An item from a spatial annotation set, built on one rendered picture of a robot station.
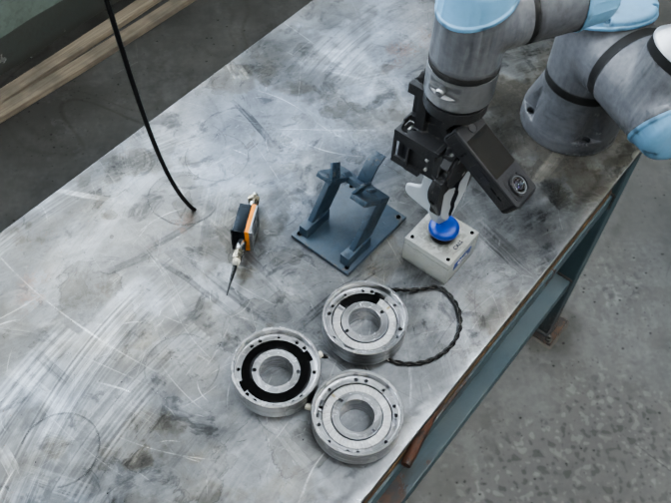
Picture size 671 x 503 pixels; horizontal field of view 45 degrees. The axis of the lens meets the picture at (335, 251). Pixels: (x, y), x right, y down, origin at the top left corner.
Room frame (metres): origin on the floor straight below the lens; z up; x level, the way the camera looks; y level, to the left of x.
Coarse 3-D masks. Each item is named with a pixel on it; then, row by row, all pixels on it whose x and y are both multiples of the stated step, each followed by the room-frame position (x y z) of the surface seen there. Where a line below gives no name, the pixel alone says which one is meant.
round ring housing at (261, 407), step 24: (264, 336) 0.48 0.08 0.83; (288, 336) 0.48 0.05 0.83; (240, 360) 0.44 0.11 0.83; (264, 360) 0.44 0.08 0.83; (288, 360) 0.45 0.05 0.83; (312, 360) 0.45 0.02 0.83; (264, 384) 0.41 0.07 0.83; (288, 384) 0.41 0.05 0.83; (312, 384) 0.42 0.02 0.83; (264, 408) 0.38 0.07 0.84; (288, 408) 0.38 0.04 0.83
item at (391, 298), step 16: (336, 288) 0.54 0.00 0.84; (352, 288) 0.55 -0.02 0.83; (368, 288) 0.55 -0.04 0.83; (384, 288) 0.55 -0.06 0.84; (336, 304) 0.53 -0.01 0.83; (352, 304) 0.53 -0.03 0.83; (368, 304) 0.53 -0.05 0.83; (400, 304) 0.53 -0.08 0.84; (352, 320) 0.52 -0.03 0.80; (384, 320) 0.51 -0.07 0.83; (400, 320) 0.51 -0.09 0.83; (336, 336) 0.48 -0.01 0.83; (352, 336) 0.48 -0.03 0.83; (368, 336) 0.48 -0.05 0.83; (400, 336) 0.48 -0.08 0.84; (336, 352) 0.46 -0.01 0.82; (352, 352) 0.46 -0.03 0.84; (368, 352) 0.46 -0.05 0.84; (384, 352) 0.46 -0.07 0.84
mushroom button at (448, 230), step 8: (432, 224) 0.63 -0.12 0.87; (440, 224) 0.63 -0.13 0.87; (448, 224) 0.63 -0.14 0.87; (456, 224) 0.64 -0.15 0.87; (432, 232) 0.62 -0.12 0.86; (440, 232) 0.62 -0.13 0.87; (448, 232) 0.62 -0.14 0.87; (456, 232) 0.62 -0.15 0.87; (440, 240) 0.61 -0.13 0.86; (448, 240) 0.61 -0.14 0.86
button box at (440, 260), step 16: (464, 224) 0.65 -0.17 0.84; (416, 240) 0.62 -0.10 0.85; (432, 240) 0.62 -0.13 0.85; (464, 240) 0.63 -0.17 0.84; (416, 256) 0.61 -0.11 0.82; (432, 256) 0.60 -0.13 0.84; (448, 256) 0.60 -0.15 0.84; (464, 256) 0.62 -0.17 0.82; (432, 272) 0.60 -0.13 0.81; (448, 272) 0.59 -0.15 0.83
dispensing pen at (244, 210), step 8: (248, 200) 0.69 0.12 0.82; (256, 200) 0.69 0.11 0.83; (240, 208) 0.66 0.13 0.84; (248, 208) 0.66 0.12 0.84; (240, 216) 0.65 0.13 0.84; (248, 216) 0.65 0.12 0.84; (240, 224) 0.63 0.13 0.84; (232, 232) 0.62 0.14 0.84; (240, 232) 0.62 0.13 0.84; (232, 240) 0.62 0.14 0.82; (240, 240) 0.62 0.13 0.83; (240, 248) 0.61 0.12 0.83; (240, 256) 0.59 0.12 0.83; (232, 264) 0.58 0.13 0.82; (232, 272) 0.57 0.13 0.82; (232, 280) 0.56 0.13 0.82
